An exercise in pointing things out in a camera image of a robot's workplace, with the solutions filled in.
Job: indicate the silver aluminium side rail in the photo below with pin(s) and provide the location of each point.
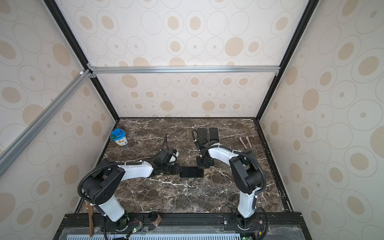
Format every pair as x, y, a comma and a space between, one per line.
12, 152

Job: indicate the white-edged smartphone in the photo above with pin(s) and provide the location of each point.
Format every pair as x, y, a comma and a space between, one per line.
214, 134

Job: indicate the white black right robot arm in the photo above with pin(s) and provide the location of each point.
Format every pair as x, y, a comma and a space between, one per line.
248, 175

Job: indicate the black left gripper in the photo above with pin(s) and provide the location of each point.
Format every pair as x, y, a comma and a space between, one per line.
176, 167

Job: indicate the blue white yogurt cup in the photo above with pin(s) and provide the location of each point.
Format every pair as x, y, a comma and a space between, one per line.
119, 137

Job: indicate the black frame post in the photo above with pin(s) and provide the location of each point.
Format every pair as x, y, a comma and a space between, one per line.
77, 49
299, 31

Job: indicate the black frame post left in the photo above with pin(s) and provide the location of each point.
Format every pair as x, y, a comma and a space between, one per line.
77, 49

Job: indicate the black phone case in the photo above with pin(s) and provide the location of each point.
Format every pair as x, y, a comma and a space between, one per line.
180, 177
202, 132

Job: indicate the black cylinder on base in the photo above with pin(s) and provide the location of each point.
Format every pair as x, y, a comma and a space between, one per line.
155, 218

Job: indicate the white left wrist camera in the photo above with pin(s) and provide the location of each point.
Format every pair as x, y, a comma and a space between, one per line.
174, 156

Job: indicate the brown wooden stick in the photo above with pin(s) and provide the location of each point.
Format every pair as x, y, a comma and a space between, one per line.
90, 215

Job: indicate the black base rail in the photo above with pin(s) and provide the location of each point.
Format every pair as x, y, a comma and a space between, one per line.
215, 226

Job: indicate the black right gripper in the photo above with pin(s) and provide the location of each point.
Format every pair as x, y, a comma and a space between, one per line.
198, 162

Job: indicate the silver aluminium crossbar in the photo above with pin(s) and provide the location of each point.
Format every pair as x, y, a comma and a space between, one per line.
187, 70

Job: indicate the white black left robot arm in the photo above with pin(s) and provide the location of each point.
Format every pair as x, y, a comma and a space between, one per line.
99, 185

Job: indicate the black frame post right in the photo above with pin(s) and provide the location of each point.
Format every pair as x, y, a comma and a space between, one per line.
299, 31

